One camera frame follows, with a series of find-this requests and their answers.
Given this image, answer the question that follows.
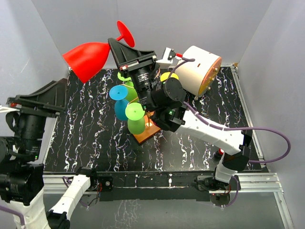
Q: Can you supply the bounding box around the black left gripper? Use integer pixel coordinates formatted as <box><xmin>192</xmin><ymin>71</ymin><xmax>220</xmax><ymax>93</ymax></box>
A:
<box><xmin>7</xmin><ymin>76</ymin><xmax>67</xmax><ymax>159</ymax></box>

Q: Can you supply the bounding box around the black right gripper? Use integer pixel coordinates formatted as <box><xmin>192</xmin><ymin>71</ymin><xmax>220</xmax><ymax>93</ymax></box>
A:
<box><xmin>109</xmin><ymin>41</ymin><xmax>158</xmax><ymax>113</ymax></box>

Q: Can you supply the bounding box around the red plastic wine glass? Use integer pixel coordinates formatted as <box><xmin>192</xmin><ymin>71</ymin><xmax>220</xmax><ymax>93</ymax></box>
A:
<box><xmin>62</xmin><ymin>20</ymin><xmax>136</xmax><ymax>84</ymax></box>

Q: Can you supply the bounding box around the blue plastic wine glass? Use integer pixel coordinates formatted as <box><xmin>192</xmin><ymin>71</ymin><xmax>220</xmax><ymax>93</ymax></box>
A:
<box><xmin>109</xmin><ymin>85</ymin><xmax>129</xmax><ymax>121</ymax></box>

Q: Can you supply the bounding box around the green plastic wine glass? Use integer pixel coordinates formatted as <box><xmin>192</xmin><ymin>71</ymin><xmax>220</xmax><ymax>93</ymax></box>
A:
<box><xmin>125</xmin><ymin>103</ymin><xmax>145</xmax><ymax>135</ymax></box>
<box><xmin>117</xmin><ymin>72</ymin><xmax>139</xmax><ymax>103</ymax></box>

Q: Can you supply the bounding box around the orange plastic wine glass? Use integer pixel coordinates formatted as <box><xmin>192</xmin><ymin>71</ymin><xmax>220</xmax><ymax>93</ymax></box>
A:
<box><xmin>160</xmin><ymin>72</ymin><xmax>179</xmax><ymax>82</ymax></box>

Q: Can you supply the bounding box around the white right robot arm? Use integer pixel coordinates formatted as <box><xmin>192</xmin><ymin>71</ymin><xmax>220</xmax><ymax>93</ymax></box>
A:
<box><xmin>108</xmin><ymin>38</ymin><xmax>252</xmax><ymax>190</ymax></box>

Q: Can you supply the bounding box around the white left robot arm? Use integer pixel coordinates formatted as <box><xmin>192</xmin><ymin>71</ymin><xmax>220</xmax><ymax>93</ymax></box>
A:
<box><xmin>0</xmin><ymin>78</ymin><xmax>99</xmax><ymax>229</ymax></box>

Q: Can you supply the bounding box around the white cylindrical container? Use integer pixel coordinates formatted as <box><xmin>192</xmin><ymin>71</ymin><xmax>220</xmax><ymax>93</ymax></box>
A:
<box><xmin>175</xmin><ymin>46</ymin><xmax>222</xmax><ymax>97</ymax></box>

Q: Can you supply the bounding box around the red push button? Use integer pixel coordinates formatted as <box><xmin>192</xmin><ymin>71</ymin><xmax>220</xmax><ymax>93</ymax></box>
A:
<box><xmin>213</xmin><ymin>148</ymin><xmax>224</xmax><ymax>160</ymax></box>

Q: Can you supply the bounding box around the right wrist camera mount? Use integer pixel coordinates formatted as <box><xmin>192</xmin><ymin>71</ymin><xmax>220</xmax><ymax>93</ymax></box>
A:
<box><xmin>156</xmin><ymin>47</ymin><xmax>183</xmax><ymax>69</ymax></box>

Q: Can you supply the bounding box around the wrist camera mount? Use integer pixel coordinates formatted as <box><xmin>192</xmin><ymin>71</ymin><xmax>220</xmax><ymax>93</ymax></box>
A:
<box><xmin>156</xmin><ymin>47</ymin><xmax>183</xmax><ymax>69</ymax></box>
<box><xmin>0</xmin><ymin>105</ymin><xmax>16</xmax><ymax>113</ymax></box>

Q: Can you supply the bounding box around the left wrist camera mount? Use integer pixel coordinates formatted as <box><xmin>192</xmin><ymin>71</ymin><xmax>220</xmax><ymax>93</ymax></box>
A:
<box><xmin>0</xmin><ymin>105</ymin><xmax>16</xmax><ymax>113</ymax></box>

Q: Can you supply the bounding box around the gold wire wine glass rack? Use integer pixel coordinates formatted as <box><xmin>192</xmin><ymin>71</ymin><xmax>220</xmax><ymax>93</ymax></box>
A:
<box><xmin>119</xmin><ymin>81</ymin><xmax>165</xmax><ymax>145</ymax></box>

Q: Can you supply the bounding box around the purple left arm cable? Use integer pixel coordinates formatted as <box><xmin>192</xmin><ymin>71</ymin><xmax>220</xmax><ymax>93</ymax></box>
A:
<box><xmin>0</xmin><ymin>205</ymin><xmax>26</xmax><ymax>229</ymax></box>

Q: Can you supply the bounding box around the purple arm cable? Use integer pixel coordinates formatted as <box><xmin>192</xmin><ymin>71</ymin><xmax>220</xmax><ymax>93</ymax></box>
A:
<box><xmin>170</xmin><ymin>58</ymin><xmax>292</xmax><ymax>208</ymax></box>
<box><xmin>0</xmin><ymin>205</ymin><xmax>26</xmax><ymax>229</ymax></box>

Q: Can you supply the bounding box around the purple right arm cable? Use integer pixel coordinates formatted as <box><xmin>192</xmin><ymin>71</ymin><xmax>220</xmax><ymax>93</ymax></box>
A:
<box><xmin>170</xmin><ymin>58</ymin><xmax>292</xmax><ymax>208</ymax></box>

